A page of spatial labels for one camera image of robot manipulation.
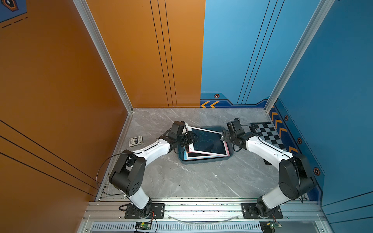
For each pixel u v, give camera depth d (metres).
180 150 0.93
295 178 0.44
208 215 0.73
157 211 0.74
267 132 1.02
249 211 0.72
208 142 0.91
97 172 0.73
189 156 0.91
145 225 0.71
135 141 0.99
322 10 0.71
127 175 0.45
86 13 0.71
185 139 0.77
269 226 0.70
